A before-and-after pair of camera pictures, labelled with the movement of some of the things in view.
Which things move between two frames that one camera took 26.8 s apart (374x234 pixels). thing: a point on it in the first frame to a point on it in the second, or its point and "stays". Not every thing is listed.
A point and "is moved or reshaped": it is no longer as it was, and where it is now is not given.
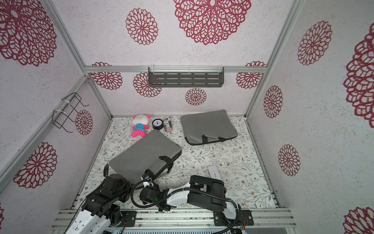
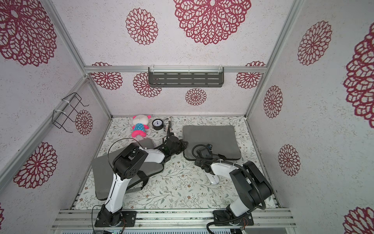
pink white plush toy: x=140 y=126 stays
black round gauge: x=158 y=124 stays
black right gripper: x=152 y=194 to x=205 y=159
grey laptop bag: x=208 y=127 to x=222 y=139
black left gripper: x=129 y=186 to x=183 y=143
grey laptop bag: x=152 y=155 is moved or reshaped
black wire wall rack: x=69 y=104 stays
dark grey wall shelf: x=185 y=77 stays
